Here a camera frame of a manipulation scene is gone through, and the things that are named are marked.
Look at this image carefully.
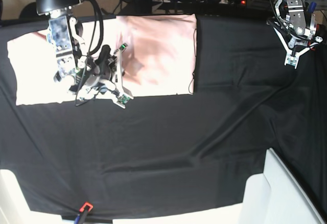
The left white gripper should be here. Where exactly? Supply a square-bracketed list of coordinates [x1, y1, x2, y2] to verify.
[267, 18, 324, 69]

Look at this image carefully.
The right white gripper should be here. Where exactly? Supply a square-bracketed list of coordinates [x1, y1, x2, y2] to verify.
[69, 43, 133, 109]

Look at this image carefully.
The pink T-shirt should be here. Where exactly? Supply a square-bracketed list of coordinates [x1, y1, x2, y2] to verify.
[7, 15, 197, 105]

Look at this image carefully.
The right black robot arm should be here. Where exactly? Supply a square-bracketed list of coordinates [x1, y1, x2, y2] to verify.
[36, 0, 133, 108]

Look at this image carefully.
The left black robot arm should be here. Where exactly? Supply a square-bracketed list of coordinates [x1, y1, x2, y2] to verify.
[267, 0, 326, 68]

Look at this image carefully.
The black table cloth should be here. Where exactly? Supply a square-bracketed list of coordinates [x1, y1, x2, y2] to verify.
[1, 16, 326, 220]

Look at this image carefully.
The red black clamp bottom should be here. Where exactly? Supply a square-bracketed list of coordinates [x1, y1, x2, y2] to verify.
[74, 202, 94, 224]

